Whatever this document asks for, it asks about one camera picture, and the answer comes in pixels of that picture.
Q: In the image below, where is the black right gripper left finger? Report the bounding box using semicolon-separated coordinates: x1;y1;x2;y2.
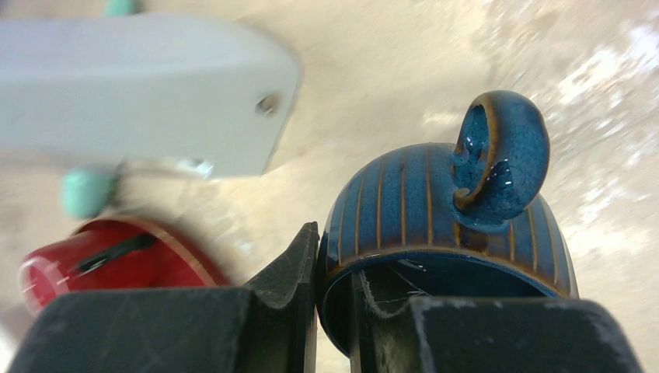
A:
9;222;319;372

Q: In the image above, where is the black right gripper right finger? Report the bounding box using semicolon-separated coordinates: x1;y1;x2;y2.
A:
349;270;642;372

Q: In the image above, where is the blue striped mug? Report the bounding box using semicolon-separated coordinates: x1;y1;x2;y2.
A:
316;90;579;354

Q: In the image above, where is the red mug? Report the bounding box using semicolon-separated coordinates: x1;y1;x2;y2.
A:
18;215;230;315

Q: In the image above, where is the white metronome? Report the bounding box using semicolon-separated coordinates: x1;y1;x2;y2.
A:
1;13;302;178

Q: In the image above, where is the teal recorder flute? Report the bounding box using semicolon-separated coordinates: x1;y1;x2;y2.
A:
61;0;140;221

